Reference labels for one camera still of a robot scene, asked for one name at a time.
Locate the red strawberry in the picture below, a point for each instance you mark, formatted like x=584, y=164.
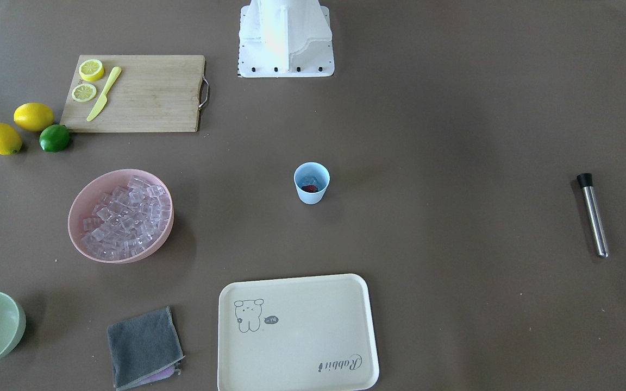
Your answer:
x=310, y=188

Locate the clear ice cube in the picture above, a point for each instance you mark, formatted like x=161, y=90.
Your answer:
x=309, y=181

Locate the light blue plastic cup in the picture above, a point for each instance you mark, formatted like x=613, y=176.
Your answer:
x=314, y=169

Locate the pile of ice cubes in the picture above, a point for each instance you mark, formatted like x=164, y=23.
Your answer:
x=127, y=221

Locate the cream rabbit tray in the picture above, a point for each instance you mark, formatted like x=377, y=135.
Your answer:
x=307, y=333

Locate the pink bowl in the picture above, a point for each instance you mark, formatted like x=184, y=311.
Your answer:
x=83, y=203

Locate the grey folded cloth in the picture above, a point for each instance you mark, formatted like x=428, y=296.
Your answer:
x=144, y=349

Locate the wooden cutting board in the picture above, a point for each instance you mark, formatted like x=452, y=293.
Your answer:
x=153, y=93

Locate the yellow plastic knife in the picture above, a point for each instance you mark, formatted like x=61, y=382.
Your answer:
x=103, y=96

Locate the lemon half slice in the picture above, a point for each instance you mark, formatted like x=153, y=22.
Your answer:
x=83, y=93

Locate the green lime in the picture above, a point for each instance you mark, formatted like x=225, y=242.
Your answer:
x=54, y=138

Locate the yellow lemon far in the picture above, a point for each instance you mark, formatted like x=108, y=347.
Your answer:
x=34, y=117

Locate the yellow lemon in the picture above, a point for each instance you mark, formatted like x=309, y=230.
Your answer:
x=10, y=140
x=34, y=117

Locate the yellow lemon near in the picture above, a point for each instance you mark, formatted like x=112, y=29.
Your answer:
x=10, y=140

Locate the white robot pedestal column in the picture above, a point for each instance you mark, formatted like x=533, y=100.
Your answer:
x=285, y=39

